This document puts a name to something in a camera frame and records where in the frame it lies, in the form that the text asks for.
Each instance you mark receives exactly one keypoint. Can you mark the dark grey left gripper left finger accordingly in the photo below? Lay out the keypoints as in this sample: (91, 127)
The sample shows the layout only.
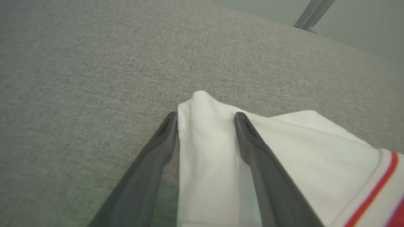
(142, 176)

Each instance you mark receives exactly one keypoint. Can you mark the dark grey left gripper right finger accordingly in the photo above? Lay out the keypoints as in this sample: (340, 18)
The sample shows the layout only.
(271, 183)

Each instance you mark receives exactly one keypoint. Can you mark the red jersey with white sleeves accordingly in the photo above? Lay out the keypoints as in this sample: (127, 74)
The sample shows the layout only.
(315, 151)

